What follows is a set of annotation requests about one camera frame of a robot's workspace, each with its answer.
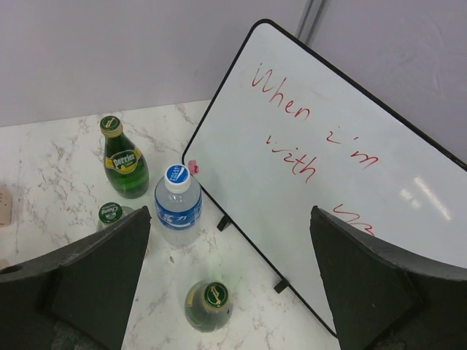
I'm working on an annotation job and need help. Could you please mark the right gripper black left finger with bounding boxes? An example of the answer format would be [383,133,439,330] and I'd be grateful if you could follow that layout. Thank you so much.
[1,206,151,349]

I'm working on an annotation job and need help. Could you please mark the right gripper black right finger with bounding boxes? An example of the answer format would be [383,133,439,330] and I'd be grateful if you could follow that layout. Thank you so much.
[310,206,466,349]

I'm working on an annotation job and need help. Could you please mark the clear green-capped bottle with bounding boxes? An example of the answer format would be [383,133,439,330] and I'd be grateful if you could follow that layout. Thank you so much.
[96,202,134,231]

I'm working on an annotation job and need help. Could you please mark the blue-capped water bottle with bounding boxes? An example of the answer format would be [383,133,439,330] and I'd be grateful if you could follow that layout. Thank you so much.
[154,164,203,247]

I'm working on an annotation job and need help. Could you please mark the green Perrier glass bottle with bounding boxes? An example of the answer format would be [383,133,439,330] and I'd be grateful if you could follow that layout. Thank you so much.
[99,115,150,199]

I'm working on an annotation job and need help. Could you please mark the pink power adapter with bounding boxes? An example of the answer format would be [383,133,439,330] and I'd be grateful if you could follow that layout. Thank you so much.
[0,186,12,227]

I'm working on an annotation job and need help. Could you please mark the pink whiteboard magnet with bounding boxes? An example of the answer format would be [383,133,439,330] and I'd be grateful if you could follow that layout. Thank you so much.
[188,160,199,175]

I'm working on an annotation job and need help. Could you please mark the white whiteboard black frame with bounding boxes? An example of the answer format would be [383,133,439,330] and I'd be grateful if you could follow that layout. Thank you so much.
[182,19,466,333]

